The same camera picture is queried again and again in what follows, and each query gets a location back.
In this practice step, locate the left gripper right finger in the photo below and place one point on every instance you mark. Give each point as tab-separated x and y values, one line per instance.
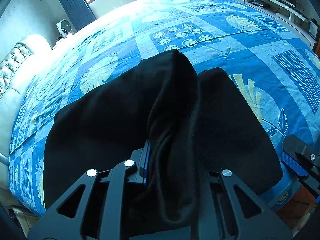
229	209

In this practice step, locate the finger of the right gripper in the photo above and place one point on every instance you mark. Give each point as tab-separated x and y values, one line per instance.
303	156

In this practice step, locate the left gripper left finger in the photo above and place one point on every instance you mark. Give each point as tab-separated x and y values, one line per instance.
99	204

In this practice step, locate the black pants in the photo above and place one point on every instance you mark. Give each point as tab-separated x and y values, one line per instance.
189	119

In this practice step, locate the blue patterned bed sheet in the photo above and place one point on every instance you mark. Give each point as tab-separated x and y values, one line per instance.
275	71

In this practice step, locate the white TV cabinet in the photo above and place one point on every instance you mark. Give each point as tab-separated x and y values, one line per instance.
296	19

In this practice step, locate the tufted cream headboard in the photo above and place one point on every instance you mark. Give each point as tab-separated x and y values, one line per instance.
25	60

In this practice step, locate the white fan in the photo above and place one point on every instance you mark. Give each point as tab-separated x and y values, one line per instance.
64	28

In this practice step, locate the dark blue right curtain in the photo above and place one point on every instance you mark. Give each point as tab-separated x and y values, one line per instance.
78	12

